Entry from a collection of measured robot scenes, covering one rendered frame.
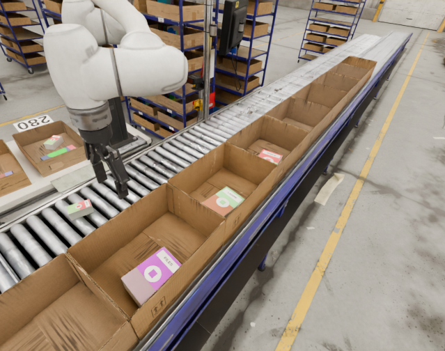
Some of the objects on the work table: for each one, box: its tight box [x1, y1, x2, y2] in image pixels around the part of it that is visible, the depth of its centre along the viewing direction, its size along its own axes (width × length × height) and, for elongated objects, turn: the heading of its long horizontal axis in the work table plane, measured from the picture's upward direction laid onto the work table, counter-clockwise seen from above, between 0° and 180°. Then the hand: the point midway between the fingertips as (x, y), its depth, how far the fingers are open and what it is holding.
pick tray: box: [12, 120, 91, 178], centre depth 147 cm, size 28×38×10 cm
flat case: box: [40, 145, 76, 161], centre depth 144 cm, size 14×19×2 cm
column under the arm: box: [107, 97, 139, 150], centre depth 155 cm, size 26×26×33 cm
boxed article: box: [44, 135, 64, 150], centre depth 153 cm, size 6×10×5 cm, turn 169°
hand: (111, 183), depth 74 cm, fingers open, 10 cm apart
